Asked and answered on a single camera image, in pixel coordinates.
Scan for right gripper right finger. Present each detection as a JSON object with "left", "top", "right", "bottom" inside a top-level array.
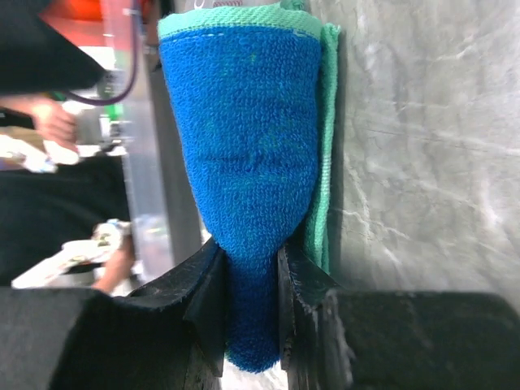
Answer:
[{"left": 277, "top": 242, "right": 345, "bottom": 378}]

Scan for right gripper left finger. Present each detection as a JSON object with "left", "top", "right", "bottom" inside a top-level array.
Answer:
[{"left": 115, "top": 240, "right": 225, "bottom": 378}]

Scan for blue green crocodile towel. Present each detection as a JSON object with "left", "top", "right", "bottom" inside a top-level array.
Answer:
[{"left": 158, "top": 1, "right": 340, "bottom": 373}]

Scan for person in background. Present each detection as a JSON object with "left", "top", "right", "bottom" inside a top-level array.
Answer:
[{"left": 1, "top": 95, "right": 134, "bottom": 294}]

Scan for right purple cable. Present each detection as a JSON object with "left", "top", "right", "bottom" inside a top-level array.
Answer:
[{"left": 60, "top": 0, "right": 143, "bottom": 107}]

